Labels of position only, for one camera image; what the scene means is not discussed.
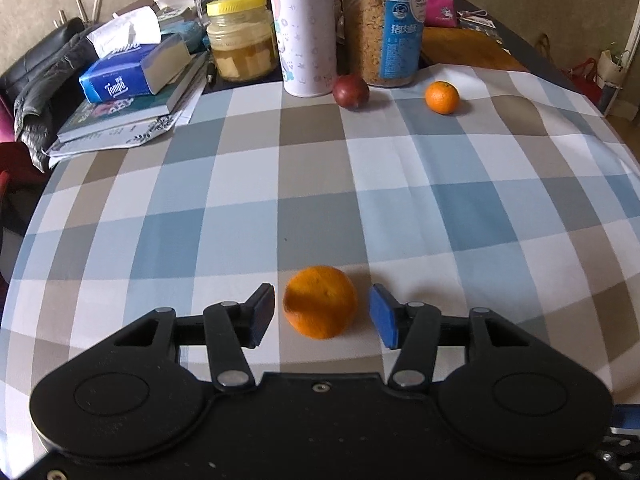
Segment orange mandarin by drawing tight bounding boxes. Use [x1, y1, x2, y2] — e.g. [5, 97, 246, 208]
[282, 266, 359, 340]

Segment checkered tablecloth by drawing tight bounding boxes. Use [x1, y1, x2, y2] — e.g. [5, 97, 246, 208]
[1, 65, 639, 477]

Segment far small mandarin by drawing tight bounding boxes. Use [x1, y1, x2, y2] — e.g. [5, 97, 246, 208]
[424, 80, 460, 115]

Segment stack of books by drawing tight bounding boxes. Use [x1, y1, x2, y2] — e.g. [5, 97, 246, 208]
[44, 53, 207, 162]

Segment far dark plum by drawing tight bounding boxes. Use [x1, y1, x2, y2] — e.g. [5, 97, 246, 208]
[332, 74, 370, 110]

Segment blue tissue pack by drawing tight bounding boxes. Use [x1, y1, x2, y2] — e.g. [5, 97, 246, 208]
[79, 34, 192, 103]

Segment wooden cutting board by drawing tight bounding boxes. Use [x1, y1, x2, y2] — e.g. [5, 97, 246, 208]
[421, 27, 527, 72]

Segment yellow lid honey jar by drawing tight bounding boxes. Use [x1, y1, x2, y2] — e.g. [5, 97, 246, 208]
[206, 0, 278, 82]

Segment red shopping bag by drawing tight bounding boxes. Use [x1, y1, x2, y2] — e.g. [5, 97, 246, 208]
[563, 58, 602, 105]

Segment pink pouch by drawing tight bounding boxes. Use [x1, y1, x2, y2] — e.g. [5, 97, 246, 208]
[424, 0, 458, 28]

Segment white paper bag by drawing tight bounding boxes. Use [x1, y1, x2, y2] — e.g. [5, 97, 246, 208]
[597, 46, 628, 115]

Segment glass cereal jar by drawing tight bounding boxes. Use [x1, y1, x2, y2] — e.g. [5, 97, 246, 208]
[343, 0, 427, 88]

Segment black leather sofa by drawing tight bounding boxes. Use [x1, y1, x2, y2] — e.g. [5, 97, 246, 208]
[1, 18, 85, 112]

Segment white purple thermos bottle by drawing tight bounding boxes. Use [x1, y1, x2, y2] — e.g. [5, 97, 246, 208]
[271, 0, 336, 98]

